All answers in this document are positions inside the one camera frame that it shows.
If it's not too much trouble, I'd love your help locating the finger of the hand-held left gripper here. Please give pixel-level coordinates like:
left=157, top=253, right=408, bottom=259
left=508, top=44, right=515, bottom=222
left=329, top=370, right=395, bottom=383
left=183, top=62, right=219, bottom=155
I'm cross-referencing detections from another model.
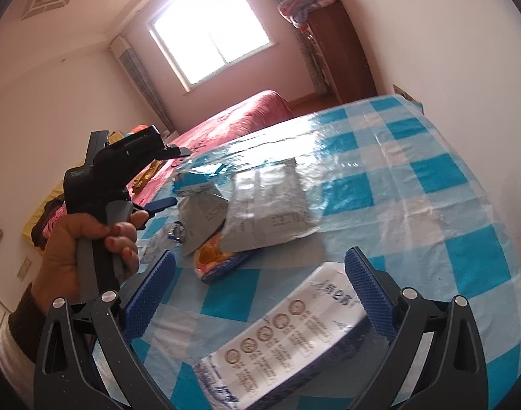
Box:
left=130, top=197, right=178, bottom=223
left=158, top=145, right=192, bottom=161

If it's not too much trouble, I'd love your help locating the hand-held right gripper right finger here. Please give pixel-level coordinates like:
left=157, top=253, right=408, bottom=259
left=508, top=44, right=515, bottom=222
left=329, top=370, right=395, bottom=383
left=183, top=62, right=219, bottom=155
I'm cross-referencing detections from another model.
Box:
left=343, top=246, right=488, bottom=410

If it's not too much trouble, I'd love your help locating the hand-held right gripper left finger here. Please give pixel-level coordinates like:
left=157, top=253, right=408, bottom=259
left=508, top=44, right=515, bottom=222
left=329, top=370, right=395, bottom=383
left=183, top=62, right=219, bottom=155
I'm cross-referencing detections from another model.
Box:
left=33, top=249, right=177, bottom=410

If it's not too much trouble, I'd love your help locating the blue white snack packet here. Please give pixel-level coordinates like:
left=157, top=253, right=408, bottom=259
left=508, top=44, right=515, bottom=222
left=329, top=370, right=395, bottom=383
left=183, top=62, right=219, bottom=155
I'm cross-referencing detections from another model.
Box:
left=171, top=164, right=244, bottom=198

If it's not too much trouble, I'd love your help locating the white plastic bottle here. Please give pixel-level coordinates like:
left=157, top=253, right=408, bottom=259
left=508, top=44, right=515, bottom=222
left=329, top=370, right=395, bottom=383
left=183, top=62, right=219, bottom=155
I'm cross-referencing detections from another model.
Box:
left=137, top=221, right=187, bottom=262

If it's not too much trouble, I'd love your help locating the white grey printed packet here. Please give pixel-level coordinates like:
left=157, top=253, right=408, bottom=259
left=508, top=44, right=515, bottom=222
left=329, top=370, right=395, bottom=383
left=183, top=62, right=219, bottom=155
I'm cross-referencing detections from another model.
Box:
left=177, top=186, right=230, bottom=258

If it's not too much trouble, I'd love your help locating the yellow orange snack packet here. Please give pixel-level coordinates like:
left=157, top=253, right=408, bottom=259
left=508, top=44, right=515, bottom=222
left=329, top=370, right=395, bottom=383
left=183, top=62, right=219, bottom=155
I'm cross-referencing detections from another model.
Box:
left=193, top=233, right=256, bottom=285

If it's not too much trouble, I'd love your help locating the silver packet with round icons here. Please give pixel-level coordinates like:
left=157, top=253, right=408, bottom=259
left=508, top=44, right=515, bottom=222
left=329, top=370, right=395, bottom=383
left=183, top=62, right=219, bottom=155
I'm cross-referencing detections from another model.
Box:
left=192, top=260, right=370, bottom=410

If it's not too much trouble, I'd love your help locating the silver packet with text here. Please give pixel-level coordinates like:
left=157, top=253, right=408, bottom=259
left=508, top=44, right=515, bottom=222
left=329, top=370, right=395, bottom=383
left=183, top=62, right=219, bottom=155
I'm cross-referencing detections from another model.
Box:
left=221, top=158, right=322, bottom=254

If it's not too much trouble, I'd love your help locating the person's left forearm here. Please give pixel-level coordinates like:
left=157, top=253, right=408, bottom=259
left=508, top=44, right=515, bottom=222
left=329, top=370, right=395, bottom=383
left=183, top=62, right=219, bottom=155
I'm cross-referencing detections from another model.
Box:
left=0, top=282, right=48, bottom=402

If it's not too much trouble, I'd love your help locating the person's left hand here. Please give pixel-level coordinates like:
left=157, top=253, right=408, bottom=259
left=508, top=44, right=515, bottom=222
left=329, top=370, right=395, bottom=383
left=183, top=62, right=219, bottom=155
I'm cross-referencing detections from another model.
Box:
left=32, top=211, right=150, bottom=306

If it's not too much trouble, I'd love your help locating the gold cloth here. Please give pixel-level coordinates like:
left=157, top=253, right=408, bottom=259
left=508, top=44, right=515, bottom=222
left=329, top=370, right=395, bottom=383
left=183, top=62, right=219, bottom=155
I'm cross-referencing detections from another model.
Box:
left=131, top=160, right=161, bottom=194

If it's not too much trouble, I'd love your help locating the checked curtain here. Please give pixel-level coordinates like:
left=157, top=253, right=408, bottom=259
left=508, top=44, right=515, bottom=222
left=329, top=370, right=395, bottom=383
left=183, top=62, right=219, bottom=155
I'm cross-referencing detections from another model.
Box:
left=109, top=36, right=176, bottom=134
left=248, top=0, right=329, bottom=95

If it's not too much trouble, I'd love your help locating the pink printed bed blanket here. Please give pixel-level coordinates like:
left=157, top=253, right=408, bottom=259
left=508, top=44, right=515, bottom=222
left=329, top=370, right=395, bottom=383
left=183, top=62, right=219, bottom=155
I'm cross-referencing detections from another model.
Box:
left=42, top=90, right=293, bottom=248

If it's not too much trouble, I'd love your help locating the blue checked tablecloth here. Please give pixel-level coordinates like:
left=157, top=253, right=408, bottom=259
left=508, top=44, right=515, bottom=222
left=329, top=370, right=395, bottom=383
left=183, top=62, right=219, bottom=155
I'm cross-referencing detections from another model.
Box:
left=92, top=94, right=521, bottom=410

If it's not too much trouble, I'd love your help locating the window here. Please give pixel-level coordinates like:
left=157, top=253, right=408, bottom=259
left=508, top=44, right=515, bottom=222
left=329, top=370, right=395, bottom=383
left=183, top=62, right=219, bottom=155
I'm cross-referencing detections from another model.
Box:
left=147, top=0, right=273, bottom=92

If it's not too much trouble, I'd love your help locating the brown wooden wardrobe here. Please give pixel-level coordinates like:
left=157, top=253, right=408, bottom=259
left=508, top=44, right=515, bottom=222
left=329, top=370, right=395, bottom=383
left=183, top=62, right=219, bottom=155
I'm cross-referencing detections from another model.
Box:
left=305, top=2, right=378, bottom=105

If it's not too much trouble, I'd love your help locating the brown box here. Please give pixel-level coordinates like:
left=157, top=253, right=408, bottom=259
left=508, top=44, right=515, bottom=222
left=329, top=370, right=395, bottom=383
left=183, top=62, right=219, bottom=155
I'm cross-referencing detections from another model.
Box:
left=392, top=83, right=422, bottom=109

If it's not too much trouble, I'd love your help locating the folded patterned blanket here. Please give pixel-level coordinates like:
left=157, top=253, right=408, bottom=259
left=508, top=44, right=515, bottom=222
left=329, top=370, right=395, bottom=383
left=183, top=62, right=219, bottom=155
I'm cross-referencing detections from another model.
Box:
left=278, top=0, right=340, bottom=24

